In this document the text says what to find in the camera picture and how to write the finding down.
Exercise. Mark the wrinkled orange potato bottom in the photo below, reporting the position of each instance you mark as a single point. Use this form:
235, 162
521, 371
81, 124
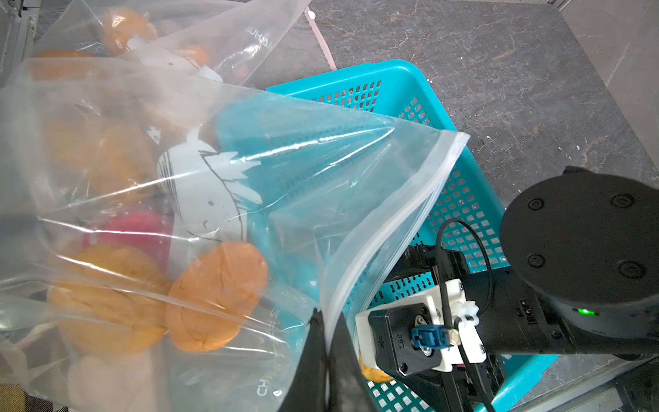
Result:
214, 297

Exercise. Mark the teal plastic basket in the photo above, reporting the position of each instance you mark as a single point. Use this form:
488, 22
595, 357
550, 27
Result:
343, 171

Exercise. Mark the clear pink-print zipper bag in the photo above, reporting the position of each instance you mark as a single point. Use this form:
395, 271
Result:
311, 19

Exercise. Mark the clear plastic bag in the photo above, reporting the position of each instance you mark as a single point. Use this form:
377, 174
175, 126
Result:
239, 35
75, 153

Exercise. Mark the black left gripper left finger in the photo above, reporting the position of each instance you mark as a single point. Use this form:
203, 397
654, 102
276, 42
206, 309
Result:
309, 368

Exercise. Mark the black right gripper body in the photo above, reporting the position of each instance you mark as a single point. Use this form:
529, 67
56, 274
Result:
445, 391

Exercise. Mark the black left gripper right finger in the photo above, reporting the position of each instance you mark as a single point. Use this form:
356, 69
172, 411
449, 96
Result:
348, 390

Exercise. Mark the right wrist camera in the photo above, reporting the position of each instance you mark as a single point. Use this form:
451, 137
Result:
410, 336

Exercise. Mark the smooth brown potato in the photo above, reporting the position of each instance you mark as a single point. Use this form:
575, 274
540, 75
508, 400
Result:
60, 65

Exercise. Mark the pink plush doll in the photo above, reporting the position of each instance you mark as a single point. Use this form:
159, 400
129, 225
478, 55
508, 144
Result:
145, 229

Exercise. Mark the plaid fabric pouch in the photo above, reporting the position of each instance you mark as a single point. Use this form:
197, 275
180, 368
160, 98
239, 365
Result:
14, 399

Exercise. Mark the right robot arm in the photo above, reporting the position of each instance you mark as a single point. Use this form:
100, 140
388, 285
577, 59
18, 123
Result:
581, 278

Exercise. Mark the large yellow potato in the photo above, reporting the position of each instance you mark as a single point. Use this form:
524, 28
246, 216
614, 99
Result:
113, 307

